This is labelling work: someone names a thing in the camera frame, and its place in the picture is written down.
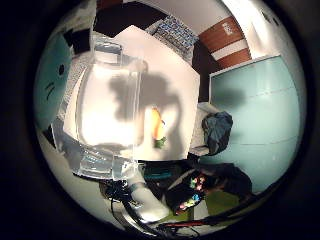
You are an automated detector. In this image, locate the yellow corn cob toy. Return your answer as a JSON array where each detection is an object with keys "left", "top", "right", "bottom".
[{"left": 150, "top": 107, "right": 168, "bottom": 149}]

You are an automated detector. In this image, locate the brown wooden wall panel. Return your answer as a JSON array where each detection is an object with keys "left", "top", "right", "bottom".
[{"left": 199, "top": 15, "right": 253, "bottom": 70}]

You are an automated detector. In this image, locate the teal striped crate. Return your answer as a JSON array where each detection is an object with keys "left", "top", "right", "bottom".
[{"left": 143, "top": 164, "right": 174, "bottom": 181}]

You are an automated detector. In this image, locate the teal cat plush toy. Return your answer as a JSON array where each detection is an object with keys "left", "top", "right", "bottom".
[{"left": 33, "top": 31, "right": 74, "bottom": 131}]

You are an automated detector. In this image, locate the red cable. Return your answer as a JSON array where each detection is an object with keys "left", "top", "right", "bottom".
[{"left": 163, "top": 218, "right": 218, "bottom": 229}]

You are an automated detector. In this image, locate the clear plastic container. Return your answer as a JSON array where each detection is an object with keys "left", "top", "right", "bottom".
[{"left": 51, "top": 31, "right": 149, "bottom": 181}]

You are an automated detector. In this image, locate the teal partition panel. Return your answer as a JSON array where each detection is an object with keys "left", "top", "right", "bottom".
[{"left": 199, "top": 54, "right": 303, "bottom": 194}]

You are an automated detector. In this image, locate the dark crumpled cloth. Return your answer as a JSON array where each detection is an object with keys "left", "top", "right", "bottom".
[{"left": 201, "top": 110, "right": 234, "bottom": 156}]

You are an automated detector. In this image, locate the box of colourful toys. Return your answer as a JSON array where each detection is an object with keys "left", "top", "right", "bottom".
[{"left": 174, "top": 174, "right": 209, "bottom": 216}]

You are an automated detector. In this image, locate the blue patterned mat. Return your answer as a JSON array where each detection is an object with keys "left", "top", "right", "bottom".
[{"left": 153, "top": 14, "right": 200, "bottom": 64}]

